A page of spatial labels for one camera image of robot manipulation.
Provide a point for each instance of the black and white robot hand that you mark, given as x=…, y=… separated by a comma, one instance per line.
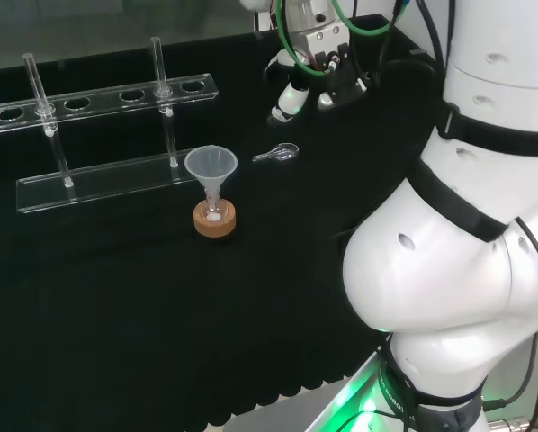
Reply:
x=323, y=42

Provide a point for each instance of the clear plastic funnel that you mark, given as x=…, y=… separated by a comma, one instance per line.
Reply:
x=210, y=164

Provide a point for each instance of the clear glass weighing funnel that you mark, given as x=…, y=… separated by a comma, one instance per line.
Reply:
x=281, y=152

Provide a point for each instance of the glass round-bottom flask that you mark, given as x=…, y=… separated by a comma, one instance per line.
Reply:
x=213, y=215

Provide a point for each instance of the clear acrylic funnel stand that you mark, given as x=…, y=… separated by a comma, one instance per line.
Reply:
x=102, y=184

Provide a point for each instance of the black bench cloth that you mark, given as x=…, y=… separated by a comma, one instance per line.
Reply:
x=116, y=292

